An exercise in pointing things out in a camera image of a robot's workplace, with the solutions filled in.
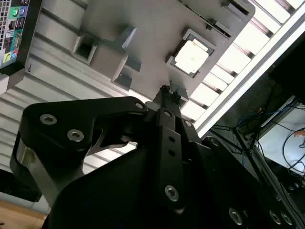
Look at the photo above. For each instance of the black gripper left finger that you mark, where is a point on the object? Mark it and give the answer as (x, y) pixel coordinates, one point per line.
(59, 128)

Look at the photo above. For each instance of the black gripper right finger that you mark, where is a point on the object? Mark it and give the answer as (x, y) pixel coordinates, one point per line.
(188, 128)

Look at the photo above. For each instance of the silver green CPU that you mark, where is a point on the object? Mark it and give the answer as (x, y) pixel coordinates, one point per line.
(190, 57)

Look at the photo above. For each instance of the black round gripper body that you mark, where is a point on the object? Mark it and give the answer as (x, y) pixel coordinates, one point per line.
(119, 190)

